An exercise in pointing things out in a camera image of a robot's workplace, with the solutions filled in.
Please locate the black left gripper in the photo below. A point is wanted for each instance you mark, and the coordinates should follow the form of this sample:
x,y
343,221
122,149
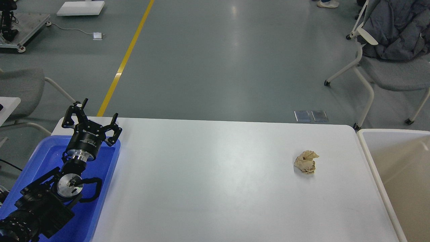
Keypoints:
x,y
87,139

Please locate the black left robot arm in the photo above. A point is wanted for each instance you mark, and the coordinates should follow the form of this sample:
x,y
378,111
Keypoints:
x,y
46,204

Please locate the grey chair at left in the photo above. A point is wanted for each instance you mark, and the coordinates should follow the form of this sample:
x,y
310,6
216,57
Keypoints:
x,y
28,85

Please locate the white side table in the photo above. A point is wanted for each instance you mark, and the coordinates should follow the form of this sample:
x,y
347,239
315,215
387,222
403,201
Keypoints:
x,y
9,105

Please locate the white floor power box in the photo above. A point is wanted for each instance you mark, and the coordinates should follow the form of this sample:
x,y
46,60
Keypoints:
x,y
97,36

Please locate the white foam board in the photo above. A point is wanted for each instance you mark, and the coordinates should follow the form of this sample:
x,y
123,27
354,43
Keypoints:
x,y
81,8

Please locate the metal wheeled cart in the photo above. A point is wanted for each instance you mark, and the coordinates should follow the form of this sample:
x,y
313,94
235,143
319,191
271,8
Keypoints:
x,y
28,24

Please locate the black equipment on cart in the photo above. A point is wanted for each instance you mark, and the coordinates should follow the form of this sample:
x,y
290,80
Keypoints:
x,y
7,17

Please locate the left metal floor plate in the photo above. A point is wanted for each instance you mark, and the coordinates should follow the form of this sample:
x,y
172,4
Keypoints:
x,y
302,116

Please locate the metal floor plate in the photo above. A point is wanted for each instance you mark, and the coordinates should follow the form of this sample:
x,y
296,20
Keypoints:
x,y
302,116
320,116

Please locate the crumpled beige paper ball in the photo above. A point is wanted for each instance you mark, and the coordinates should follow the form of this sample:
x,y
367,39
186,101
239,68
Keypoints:
x,y
305,162

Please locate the right metal floor plate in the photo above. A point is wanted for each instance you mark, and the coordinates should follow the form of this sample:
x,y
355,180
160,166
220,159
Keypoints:
x,y
320,116

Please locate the white sneaker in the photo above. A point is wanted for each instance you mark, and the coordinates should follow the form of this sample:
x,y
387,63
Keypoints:
x,y
329,4

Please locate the white plastic bin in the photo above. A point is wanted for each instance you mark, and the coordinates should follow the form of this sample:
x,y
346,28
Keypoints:
x,y
400,164

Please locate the dark grey jacket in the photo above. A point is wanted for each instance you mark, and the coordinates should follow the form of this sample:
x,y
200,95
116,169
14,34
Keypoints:
x,y
401,28

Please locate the white frame grey chair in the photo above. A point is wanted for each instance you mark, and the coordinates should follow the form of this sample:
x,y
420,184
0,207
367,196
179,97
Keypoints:
x,y
389,75

